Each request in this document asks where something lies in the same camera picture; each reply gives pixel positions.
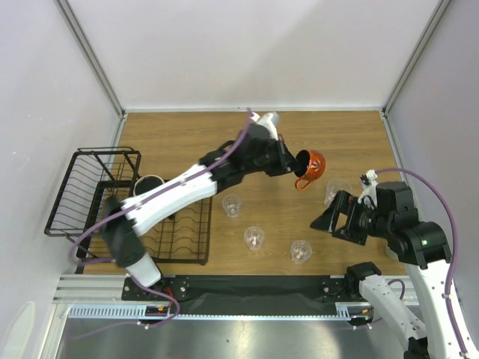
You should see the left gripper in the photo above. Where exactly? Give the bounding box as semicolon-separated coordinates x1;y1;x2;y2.
242;134;301;177

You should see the small orange mug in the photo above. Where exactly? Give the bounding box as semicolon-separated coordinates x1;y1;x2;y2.
294;150;326;190

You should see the black skull mug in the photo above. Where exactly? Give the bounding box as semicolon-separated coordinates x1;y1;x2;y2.
133;175;165;196

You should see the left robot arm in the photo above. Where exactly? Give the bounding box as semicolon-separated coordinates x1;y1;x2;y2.
100;124;299;300

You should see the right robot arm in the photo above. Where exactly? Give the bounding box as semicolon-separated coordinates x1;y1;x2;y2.
310;182;478;358

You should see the clear faceted glass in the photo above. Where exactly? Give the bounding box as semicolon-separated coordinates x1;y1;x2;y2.
323;179;353;206

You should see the pale green cup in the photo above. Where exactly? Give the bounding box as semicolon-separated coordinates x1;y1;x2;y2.
385;245;399;262

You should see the clear plastic cup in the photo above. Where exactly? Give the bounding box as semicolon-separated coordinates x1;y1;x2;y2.
290;240;312;264
222;194;242;218
244;227;265;250

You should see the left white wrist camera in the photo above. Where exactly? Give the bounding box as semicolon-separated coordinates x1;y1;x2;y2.
249;111;280;141

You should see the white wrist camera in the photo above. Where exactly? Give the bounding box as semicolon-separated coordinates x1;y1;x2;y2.
249;111;280;141
358;169;378;208

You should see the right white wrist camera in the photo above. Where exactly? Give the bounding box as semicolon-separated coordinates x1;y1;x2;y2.
358;169;378;208

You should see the white slotted cable duct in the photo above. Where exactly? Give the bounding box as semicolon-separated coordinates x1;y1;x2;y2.
68;302;374;321

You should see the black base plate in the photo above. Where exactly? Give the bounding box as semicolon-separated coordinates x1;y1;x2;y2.
121;274;360;317

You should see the black wire dish rack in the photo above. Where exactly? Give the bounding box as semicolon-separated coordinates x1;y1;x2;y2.
44;147;212;266

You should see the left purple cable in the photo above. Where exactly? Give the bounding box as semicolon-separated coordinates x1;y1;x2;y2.
67;108;259;267

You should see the aluminium frame rail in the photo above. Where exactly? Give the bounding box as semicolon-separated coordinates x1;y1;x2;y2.
52;0;126;117

